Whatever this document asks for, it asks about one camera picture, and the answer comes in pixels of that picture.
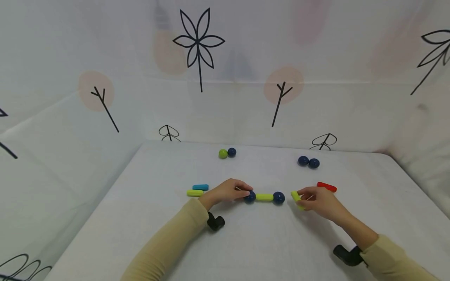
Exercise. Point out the person's right hand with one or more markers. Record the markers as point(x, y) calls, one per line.
point(325, 203)

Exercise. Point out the person's right thumb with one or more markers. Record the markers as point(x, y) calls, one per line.
point(305, 204)

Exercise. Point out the person's right fingers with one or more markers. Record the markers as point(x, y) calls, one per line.
point(310, 197)

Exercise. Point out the yellow-green rod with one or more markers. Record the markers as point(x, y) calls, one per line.
point(194, 192)
point(264, 197)
point(296, 197)

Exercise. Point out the person's right index finger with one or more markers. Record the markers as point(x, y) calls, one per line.
point(306, 190)

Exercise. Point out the black wrist band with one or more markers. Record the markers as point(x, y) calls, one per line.
point(216, 222)
point(348, 256)

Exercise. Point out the person's left thumb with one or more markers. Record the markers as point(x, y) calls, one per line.
point(242, 193)

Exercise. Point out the person's left hand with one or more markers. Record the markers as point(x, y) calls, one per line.
point(223, 191)

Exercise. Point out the dark blue ball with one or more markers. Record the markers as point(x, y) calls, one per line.
point(250, 198)
point(279, 198)
point(232, 152)
point(314, 163)
point(303, 160)

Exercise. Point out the blue rod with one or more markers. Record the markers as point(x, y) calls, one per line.
point(200, 187)

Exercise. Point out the green ball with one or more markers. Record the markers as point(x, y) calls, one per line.
point(223, 153)

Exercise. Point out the red rod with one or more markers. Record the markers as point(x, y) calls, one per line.
point(327, 186)

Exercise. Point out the person's left fingers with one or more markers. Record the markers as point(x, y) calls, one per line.
point(243, 184)

